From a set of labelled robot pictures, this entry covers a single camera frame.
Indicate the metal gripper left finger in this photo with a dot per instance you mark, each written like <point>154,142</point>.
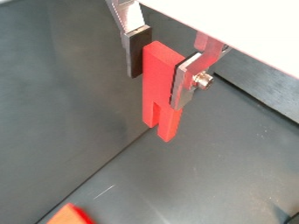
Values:
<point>135,32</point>

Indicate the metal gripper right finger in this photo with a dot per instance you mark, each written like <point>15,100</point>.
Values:
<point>190,74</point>

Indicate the red double-square peg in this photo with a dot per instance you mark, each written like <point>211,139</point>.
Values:
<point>159,62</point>

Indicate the red shape-sorting board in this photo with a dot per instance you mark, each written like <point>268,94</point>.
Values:
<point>70,215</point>

